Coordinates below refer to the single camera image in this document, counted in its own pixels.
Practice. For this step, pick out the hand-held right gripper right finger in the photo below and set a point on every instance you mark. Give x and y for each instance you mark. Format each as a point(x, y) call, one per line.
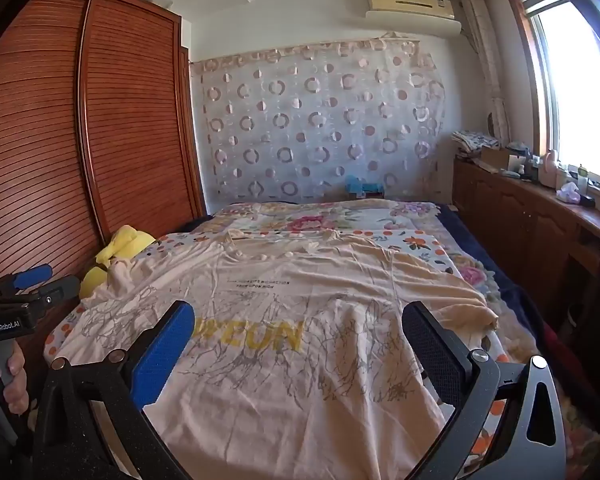
point(430, 355)

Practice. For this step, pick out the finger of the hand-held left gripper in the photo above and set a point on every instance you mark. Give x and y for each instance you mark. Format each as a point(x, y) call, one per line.
point(32, 276)
point(57, 290)

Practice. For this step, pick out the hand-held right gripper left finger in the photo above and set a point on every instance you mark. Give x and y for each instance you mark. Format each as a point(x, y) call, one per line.
point(165, 355)

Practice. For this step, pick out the beige printed t-shirt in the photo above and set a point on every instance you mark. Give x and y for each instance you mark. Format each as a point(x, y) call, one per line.
point(290, 400)

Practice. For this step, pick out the person's left hand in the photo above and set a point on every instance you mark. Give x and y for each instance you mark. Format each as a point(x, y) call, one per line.
point(17, 385)

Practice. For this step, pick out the yellow plush toy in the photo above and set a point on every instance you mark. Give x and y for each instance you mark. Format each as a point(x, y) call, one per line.
point(122, 247)

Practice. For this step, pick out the orange fruit print towel blanket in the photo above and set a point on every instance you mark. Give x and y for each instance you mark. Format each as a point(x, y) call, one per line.
point(420, 245)

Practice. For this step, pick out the dark blue blanket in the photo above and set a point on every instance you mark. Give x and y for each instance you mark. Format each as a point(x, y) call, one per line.
point(480, 245)

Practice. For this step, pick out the red cloth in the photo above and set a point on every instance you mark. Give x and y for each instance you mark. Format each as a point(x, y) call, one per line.
point(560, 345)

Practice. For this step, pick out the wooden low cabinet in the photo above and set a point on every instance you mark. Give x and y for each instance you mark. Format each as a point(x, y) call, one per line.
point(530, 225)

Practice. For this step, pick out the blue toy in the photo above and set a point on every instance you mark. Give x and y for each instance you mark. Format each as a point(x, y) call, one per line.
point(364, 188)

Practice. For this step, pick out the floral blanket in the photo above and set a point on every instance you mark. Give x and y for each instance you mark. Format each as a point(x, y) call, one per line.
point(305, 220)

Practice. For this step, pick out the wooden slatted wardrobe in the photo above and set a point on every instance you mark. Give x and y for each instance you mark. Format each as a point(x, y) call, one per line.
point(130, 110)

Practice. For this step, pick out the cardboard box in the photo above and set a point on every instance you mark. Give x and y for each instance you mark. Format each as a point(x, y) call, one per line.
point(497, 159)

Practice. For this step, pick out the stack of folded cloths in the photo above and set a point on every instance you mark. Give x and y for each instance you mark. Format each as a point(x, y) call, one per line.
point(472, 141)

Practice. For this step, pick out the white plastic bottle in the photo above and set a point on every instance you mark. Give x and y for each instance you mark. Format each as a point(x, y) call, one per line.
point(548, 170)

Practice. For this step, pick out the green capped bottle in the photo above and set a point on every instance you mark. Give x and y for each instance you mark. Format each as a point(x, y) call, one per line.
point(582, 180)

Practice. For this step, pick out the circle patterned sheer curtain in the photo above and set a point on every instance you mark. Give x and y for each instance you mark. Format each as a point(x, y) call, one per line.
point(320, 120)

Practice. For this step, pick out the window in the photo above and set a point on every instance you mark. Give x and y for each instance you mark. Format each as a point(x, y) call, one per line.
point(575, 85)

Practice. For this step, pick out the wrapped wall pipe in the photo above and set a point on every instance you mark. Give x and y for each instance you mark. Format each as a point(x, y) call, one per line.
point(487, 60)

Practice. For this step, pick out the wall air conditioner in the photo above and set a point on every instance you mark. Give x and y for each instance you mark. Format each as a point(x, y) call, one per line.
point(412, 7)

